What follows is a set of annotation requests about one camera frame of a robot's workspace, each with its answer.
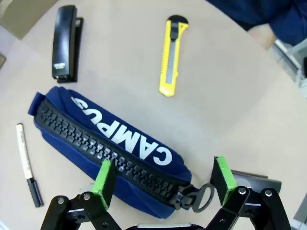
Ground black stapler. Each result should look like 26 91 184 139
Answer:
51 4 84 84

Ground white pen black cap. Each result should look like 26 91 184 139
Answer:
15 123 45 208

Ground grey metal furniture frame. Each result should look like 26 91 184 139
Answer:
271 38 307 99

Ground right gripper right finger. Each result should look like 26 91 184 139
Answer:
203 155 292 230

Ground black items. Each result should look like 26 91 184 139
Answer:
27 86 214 219

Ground yellow utility knife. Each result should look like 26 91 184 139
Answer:
158 15 189 98

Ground person in navy coat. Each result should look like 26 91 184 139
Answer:
206 0 307 46

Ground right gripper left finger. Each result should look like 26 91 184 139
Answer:
39 160 120 230

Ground person's left hand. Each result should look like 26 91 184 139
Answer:
248 23 276 48

